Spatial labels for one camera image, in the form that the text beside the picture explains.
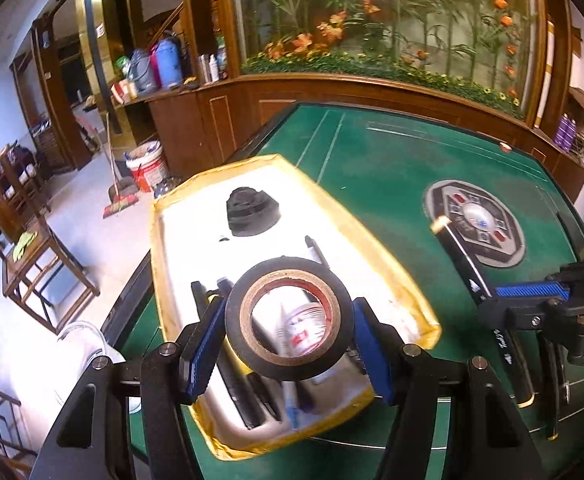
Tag green cloth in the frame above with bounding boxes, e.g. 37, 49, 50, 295
12, 230, 39, 262

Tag broom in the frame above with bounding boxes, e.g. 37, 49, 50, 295
103, 112, 140, 219

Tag mahjong table centre panel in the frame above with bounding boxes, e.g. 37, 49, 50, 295
423, 180, 527, 266

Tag white tray with yellow tape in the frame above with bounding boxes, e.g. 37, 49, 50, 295
151, 154, 443, 461

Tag blue plastic jug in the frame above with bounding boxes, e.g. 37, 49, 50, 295
154, 37, 184, 90

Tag dark wooden shelf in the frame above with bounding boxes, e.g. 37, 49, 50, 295
32, 15, 93, 171

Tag black electrical tape roll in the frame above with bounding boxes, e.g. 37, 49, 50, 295
224, 257, 355, 381

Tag gold and black pillar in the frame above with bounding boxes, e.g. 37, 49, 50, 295
74, 0, 124, 136

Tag black round plastic part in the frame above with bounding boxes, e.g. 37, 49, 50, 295
226, 186, 279, 237

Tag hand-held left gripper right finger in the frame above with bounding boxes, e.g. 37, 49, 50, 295
352, 297, 545, 480

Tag white plastic stool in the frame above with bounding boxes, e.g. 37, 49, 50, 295
54, 321, 129, 413

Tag white paint bucket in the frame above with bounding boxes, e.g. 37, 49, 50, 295
124, 141, 169, 193

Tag purple bottles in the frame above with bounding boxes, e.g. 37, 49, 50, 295
554, 115, 578, 152

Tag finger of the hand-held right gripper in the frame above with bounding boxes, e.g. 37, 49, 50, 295
544, 255, 584, 286
477, 282, 580, 333

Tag red and white box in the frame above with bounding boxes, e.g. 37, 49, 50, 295
111, 80, 138, 106

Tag spray bottles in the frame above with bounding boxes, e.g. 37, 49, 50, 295
197, 52, 221, 83

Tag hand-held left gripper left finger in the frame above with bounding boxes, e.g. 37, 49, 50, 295
29, 296, 228, 480

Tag wooden table with cups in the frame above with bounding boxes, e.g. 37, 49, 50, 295
0, 145, 53, 241

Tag blue and white pen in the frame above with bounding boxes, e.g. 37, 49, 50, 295
282, 380, 305, 431

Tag white plastic bottle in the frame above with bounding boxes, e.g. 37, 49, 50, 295
272, 300, 334, 361

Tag grey plastic jug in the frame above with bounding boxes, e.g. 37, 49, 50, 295
129, 50, 158, 96

